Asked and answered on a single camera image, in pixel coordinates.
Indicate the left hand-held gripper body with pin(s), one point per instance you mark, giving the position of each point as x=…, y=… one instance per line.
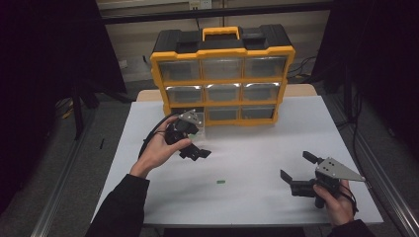
x=187, y=126

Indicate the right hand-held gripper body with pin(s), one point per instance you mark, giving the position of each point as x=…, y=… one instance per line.
x=332, y=170

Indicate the clear plastic drawer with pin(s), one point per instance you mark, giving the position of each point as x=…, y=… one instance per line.
x=202, y=131

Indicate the green connector block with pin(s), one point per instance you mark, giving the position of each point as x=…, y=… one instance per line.
x=220, y=181

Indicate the yellow black drawer cabinet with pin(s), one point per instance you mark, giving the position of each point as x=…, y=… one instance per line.
x=230, y=52

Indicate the person's left hand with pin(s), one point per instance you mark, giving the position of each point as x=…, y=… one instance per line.
x=156, y=151

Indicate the person's right hand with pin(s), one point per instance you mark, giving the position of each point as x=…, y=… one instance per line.
x=341, y=208

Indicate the white table sheet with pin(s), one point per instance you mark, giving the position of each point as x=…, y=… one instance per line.
x=250, y=148

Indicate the set of clear drawers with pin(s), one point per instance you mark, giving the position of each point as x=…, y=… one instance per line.
x=222, y=67

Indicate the small black pen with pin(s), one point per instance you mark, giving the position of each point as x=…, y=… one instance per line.
x=102, y=143

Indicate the black metal stand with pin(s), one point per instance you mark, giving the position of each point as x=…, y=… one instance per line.
x=78, y=121

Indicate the black horizontal bar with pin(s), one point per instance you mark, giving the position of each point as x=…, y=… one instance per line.
x=164, y=15

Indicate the dark curtain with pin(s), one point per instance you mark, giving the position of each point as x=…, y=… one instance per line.
x=388, y=49

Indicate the aluminium frame rail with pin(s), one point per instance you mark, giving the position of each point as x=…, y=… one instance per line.
x=54, y=200
x=392, y=194

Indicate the white wall outlet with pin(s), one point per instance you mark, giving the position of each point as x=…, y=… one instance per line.
x=201, y=4

